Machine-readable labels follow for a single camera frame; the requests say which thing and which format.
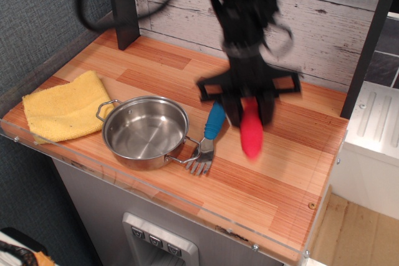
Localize silver dispenser panel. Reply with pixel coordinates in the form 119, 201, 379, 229
122, 212, 200, 266

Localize clear acrylic edge guard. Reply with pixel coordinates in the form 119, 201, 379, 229
1, 120, 313, 265

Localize dark left post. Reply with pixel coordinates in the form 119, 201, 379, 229
111, 0, 140, 50

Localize white toy sink unit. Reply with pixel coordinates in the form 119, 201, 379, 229
329, 12, 399, 222

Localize yellow cloth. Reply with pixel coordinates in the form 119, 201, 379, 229
22, 70, 113, 145

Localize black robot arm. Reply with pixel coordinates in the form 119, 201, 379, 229
196, 0, 300, 127

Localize stainless steel pot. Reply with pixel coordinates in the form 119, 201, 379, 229
96, 96, 201, 171

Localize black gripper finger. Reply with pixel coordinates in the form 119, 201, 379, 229
221, 94, 243, 126
256, 92, 275, 126

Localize blue handled metal fork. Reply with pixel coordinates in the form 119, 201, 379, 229
186, 102, 226, 176

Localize dark post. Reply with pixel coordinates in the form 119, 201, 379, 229
340, 0, 393, 119
111, 0, 140, 50

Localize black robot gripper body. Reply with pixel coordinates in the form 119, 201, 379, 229
196, 54, 301, 102

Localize red handled metal spoon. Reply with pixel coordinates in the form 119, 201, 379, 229
240, 98, 263, 159

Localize orange black object corner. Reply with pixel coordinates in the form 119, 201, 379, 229
1, 241, 56, 266

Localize dark right post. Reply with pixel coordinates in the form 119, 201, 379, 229
340, 0, 393, 119

